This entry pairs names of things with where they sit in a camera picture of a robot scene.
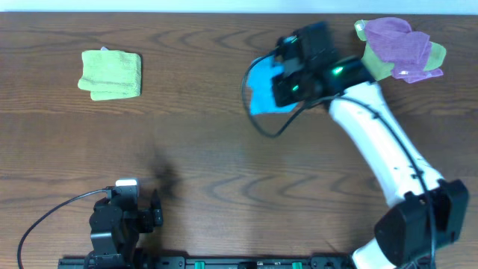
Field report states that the blue microfiber cloth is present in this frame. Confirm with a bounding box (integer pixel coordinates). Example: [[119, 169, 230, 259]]
[[246, 56, 298, 116]]

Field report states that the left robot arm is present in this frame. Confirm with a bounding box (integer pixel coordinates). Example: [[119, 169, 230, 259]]
[[83, 186, 164, 269]]

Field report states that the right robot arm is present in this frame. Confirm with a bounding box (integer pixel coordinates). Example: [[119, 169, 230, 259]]
[[273, 57, 469, 268]]

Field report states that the green crumpled cloth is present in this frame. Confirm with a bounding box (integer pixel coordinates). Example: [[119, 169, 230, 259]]
[[353, 19, 447, 81]]

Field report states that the purple crumpled cloth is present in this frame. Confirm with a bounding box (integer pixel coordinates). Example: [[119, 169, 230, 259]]
[[364, 16, 444, 84]]

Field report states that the folded green cloth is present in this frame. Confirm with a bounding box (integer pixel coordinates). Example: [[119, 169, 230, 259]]
[[78, 47, 142, 101]]

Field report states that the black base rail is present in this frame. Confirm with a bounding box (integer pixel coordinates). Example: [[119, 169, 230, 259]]
[[58, 255, 356, 269]]

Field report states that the right black camera cable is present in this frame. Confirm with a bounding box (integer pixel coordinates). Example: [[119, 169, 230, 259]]
[[240, 52, 438, 269]]

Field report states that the black camera cable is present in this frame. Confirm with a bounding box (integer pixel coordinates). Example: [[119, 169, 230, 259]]
[[240, 52, 438, 269], [16, 188, 113, 269]]

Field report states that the left black camera cable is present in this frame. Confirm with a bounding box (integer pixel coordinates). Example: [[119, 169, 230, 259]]
[[16, 188, 113, 269]]

